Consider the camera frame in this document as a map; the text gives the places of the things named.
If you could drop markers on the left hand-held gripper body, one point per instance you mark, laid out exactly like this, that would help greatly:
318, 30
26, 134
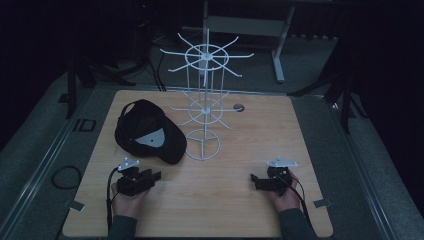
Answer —
132, 180

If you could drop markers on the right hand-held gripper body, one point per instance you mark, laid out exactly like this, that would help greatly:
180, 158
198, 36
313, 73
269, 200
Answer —
276, 178

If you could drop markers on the black baseball cap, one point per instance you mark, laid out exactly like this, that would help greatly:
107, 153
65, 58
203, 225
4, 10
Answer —
149, 132

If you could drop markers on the person's left hand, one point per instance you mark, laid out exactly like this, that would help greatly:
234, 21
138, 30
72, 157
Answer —
128, 202

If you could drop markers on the person's right hand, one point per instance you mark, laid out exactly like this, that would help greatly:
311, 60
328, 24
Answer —
286, 199

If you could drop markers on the grey tape strip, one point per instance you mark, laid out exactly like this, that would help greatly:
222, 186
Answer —
75, 205
322, 203

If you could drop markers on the black tripod stand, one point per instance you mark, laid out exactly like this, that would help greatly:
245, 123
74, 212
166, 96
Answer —
83, 76
340, 90

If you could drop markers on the white metal desk frame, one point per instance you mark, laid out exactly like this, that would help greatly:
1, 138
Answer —
248, 33

